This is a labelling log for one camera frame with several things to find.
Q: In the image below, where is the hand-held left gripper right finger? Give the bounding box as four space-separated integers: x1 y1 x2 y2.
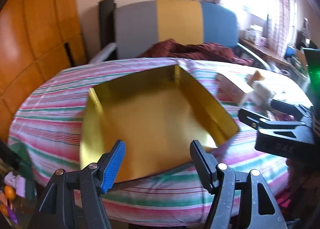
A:
190 140 288 229

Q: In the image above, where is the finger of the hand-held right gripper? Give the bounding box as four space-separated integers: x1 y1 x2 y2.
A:
239 107 314 161
271 99 313 122

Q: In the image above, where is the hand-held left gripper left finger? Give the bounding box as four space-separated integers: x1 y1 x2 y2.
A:
27 140 126 229

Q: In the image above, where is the wooden desk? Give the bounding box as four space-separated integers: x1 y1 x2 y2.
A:
239 37 293 67

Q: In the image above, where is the white and blue carton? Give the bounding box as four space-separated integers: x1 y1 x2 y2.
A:
250 25 263 44

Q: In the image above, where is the striped tablecloth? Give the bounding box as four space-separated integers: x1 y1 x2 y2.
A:
7 56 313 224

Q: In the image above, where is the maroon jacket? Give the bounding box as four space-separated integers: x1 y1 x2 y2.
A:
139 39 253 65

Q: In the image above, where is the red cloth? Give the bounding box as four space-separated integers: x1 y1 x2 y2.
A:
276 191 293 211

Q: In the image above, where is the colourful clutter pile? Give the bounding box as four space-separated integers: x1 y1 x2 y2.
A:
0 169 27 223

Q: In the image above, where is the grey yellow blue armchair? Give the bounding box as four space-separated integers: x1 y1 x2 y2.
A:
89 0 272 69

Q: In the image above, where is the orange wooden wardrobe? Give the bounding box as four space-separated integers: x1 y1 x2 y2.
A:
0 0 87 144

